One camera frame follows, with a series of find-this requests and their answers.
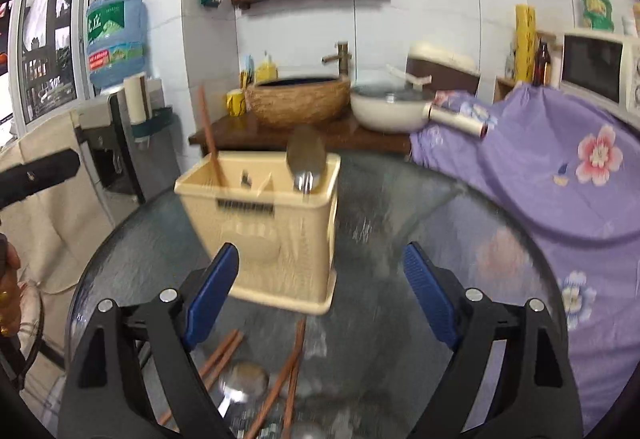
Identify metal spoon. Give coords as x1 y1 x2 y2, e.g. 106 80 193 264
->
217 361 271 439

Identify purple floral cloth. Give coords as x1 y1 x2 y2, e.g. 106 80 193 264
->
409 86 640 426

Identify beige cloth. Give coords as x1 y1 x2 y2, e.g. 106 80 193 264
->
0 113 118 296

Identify woven basin sink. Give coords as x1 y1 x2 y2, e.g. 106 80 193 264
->
243 75 352 128

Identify green cup holder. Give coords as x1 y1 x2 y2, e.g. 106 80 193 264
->
131 108 177 146

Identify yellow mug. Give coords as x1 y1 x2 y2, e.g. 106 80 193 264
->
226 89 247 116

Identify yellow soap bottle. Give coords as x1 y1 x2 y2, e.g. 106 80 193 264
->
255 51 279 83

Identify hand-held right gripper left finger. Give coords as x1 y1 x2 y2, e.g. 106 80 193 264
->
57 243 241 439

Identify yellow roll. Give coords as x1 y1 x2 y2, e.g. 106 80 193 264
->
515 4 539 84

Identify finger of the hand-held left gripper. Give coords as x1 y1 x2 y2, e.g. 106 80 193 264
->
0 150 81 210

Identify blue water jug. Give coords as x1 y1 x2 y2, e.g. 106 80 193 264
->
86 0 149 90

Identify brown wooden chopstick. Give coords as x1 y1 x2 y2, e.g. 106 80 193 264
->
244 351 301 439
159 333 246 426
282 319 307 439
197 86 227 187
199 330 240 380

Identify bronze faucet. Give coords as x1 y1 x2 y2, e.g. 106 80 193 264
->
321 42 352 78

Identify white rice paddle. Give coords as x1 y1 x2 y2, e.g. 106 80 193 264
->
387 64 432 88

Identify paper cup stack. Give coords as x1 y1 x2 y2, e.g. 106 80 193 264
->
123 74 152 126

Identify window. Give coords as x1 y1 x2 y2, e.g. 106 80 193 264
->
9 0 97 132

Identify white microwave oven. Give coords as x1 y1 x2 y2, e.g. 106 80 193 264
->
559 31 640 114

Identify brown glass bottle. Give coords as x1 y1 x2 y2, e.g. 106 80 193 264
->
532 39 551 86

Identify white pan with glass lid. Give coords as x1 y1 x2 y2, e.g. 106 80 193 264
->
350 84 490 140

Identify person's left hand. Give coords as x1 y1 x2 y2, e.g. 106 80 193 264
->
0 234 22 337

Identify cream plastic utensil holder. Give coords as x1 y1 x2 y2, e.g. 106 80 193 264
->
175 151 342 316

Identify water dispenser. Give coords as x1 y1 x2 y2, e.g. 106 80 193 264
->
75 79 187 206

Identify brown and white rice cooker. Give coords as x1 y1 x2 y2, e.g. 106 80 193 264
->
406 43 482 96

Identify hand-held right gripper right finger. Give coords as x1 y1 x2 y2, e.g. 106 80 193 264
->
404 243 583 439

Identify wooden counter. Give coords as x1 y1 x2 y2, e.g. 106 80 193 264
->
189 111 414 158

